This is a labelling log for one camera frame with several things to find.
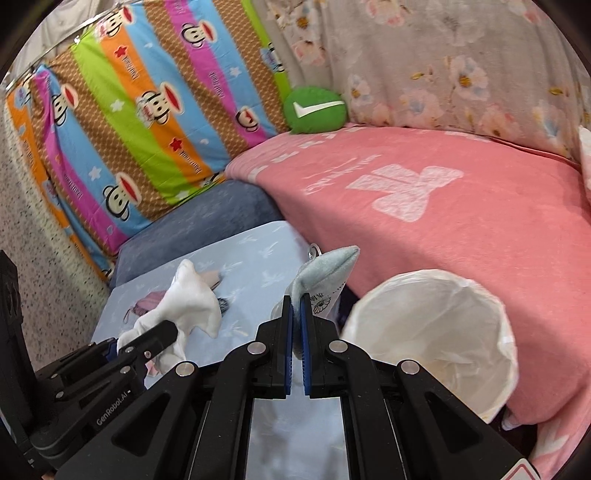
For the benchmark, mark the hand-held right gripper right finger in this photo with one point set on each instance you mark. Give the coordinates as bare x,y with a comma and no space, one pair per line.
305,344

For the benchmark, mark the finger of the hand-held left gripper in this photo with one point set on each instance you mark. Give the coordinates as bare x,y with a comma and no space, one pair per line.
99,353
159,337

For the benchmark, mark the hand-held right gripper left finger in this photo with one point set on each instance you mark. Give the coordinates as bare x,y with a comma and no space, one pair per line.
287,344

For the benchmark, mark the white fluffy cloth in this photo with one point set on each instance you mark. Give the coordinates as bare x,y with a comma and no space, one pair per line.
189,304

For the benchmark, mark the bin with white plastic liner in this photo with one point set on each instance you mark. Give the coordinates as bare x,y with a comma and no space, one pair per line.
438,323

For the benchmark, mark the leopard print scrunchie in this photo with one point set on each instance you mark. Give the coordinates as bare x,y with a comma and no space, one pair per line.
223,305

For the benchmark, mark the blue-grey upholstered stool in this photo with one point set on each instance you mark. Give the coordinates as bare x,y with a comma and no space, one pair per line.
207,207

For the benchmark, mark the pink fleece blanket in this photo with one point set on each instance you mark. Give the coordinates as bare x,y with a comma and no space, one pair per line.
461,230

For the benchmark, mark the green round cushion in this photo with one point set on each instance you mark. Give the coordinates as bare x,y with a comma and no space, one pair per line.
300,121

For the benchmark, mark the colourful monkey striped pillow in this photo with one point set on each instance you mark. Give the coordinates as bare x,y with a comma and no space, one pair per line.
138,92

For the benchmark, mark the grey floral sheet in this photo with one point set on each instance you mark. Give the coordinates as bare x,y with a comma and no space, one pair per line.
438,55

